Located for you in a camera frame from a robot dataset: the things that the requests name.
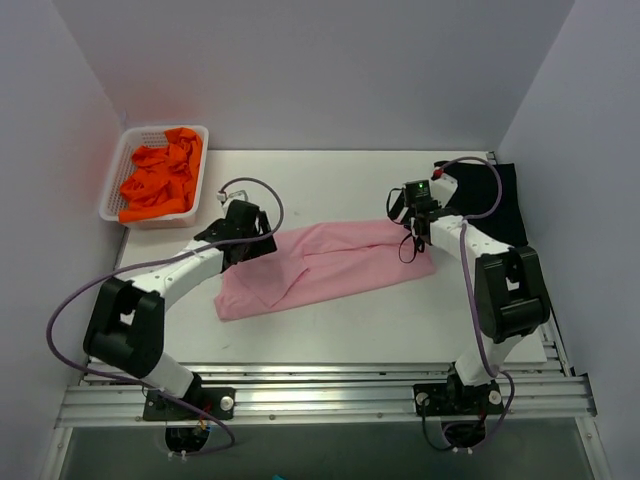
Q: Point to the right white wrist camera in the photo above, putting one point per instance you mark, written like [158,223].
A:
[442,186]

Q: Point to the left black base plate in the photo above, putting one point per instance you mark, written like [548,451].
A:
[218,401]

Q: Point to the orange crumpled t-shirt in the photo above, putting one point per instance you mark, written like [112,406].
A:
[165,179]

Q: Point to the black folded t-shirt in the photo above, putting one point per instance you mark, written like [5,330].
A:
[476,194]

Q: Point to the white plastic basket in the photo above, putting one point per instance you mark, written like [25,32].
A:
[112,202]

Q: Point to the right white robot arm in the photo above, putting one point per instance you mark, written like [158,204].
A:
[505,287]

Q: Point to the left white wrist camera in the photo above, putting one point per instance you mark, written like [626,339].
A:
[223,197]

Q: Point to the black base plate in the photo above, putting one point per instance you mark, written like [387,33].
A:
[441,400]
[218,401]

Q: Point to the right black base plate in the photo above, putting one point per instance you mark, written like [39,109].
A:
[441,400]

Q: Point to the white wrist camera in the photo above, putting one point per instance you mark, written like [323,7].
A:
[223,197]
[442,186]

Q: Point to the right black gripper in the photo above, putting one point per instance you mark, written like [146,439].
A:
[407,220]

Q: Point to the pink t-shirt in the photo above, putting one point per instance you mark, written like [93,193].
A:
[319,263]

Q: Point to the aluminium rail frame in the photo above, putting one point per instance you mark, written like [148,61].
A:
[356,359]

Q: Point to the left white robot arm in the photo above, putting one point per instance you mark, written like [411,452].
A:
[127,327]

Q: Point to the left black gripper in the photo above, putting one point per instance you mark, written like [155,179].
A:
[257,245]

